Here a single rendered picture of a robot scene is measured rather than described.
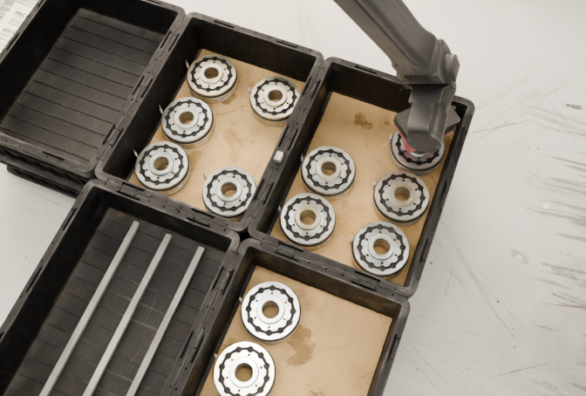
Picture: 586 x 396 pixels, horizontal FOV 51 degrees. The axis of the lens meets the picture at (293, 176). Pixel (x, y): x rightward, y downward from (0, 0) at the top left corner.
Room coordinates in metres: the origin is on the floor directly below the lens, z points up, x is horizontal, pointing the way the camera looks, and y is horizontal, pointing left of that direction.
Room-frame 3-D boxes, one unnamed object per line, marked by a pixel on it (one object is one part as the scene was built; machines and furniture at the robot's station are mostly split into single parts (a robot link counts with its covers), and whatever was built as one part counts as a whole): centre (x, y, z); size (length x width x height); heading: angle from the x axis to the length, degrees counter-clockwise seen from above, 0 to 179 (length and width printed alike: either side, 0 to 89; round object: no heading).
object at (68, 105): (0.71, 0.42, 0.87); 0.40 x 0.30 x 0.11; 156
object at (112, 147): (0.59, 0.14, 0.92); 0.40 x 0.30 x 0.02; 156
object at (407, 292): (0.46, -0.13, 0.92); 0.40 x 0.30 x 0.02; 156
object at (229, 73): (0.72, 0.16, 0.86); 0.10 x 0.10 x 0.01
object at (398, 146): (0.54, -0.24, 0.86); 0.10 x 0.10 x 0.01
